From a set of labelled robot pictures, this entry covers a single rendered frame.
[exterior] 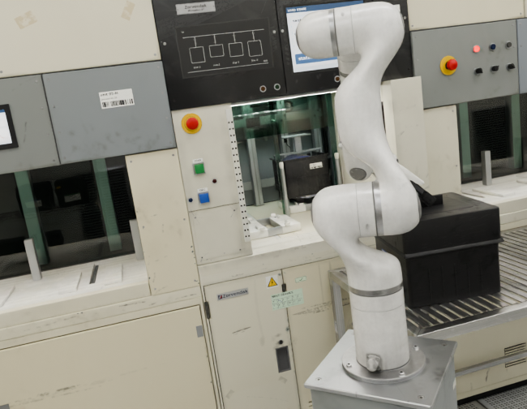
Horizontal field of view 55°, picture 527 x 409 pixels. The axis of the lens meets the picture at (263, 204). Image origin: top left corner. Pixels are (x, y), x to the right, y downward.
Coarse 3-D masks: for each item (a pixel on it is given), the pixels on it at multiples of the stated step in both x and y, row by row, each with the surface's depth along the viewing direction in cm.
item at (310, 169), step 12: (300, 144) 240; (312, 156) 234; (324, 156) 235; (276, 168) 244; (288, 168) 232; (300, 168) 233; (312, 168) 235; (324, 168) 236; (276, 180) 248; (288, 180) 233; (300, 180) 234; (312, 180) 236; (324, 180) 237; (288, 192) 233; (300, 192) 235; (312, 192) 236
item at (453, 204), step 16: (448, 192) 168; (432, 208) 150; (448, 208) 147; (464, 208) 145; (480, 208) 143; (496, 208) 141; (432, 224) 139; (448, 224) 140; (464, 224) 140; (480, 224) 141; (496, 224) 142; (384, 240) 156; (400, 240) 142; (416, 240) 140; (432, 240) 140; (448, 240) 141; (464, 240) 141; (480, 240) 142; (496, 240) 142; (416, 256) 140
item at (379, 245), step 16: (400, 256) 146; (432, 256) 142; (448, 256) 142; (464, 256) 143; (480, 256) 143; (496, 256) 144; (416, 272) 142; (432, 272) 143; (448, 272) 143; (464, 272) 144; (480, 272) 144; (496, 272) 145; (416, 288) 143; (432, 288) 143; (448, 288) 144; (464, 288) 145; (480, 288) 145; (496, 288) 146; (416, 304) 144
